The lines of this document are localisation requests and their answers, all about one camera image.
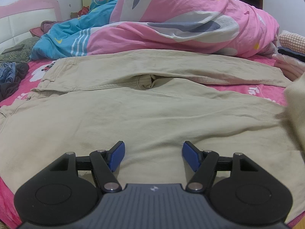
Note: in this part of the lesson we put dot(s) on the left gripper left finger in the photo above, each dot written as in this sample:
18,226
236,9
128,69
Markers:
70,187

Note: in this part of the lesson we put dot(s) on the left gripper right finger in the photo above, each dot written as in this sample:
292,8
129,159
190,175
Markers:
237,188

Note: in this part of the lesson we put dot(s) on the beige khaki trousers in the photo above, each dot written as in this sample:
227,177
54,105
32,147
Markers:
154,101

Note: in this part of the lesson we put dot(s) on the dark blue crumpled clothes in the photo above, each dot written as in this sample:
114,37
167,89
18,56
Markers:
11,76

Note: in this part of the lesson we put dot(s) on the pink floral bed sheet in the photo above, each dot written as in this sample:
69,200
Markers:
9,216

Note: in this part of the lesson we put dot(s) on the pink white folded garment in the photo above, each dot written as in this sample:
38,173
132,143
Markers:
290,67

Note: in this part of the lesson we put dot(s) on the olive patterned pillow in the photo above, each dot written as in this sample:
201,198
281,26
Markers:
23,55

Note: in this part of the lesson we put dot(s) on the dark blue folded garment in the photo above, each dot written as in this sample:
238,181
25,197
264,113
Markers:
288,52

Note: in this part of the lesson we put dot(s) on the beige knitted folded sweater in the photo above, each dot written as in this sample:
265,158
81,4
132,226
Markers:
292,41

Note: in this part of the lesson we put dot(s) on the maroon garment by headboard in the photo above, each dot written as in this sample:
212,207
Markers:
42,29

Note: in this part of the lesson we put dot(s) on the pink white headboard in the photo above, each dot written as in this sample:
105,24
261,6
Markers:
19,17

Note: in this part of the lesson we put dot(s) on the pink and blue quilt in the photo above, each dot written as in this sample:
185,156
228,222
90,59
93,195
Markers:
226,27

